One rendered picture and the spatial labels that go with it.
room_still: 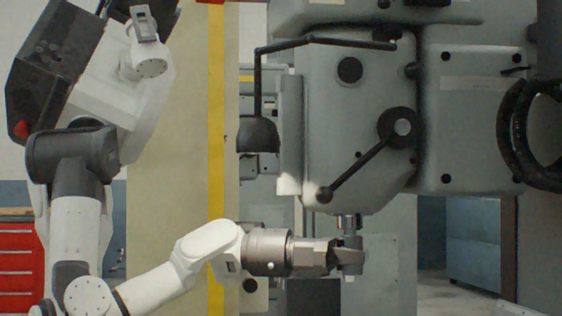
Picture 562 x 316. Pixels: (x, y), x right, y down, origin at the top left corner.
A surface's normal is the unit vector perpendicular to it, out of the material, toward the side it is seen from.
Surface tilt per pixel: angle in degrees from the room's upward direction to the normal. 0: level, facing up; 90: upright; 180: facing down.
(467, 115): 90
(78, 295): 70
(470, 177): 90
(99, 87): 58
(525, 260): 90
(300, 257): 90
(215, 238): 43
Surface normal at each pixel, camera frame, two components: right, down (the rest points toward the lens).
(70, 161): -0.09, -0.37
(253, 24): 0.21, -0.01
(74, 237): 0.14, -0.35
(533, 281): -0.98, 0.00
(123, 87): 0.44, -0.54
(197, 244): -0.15, -0.74
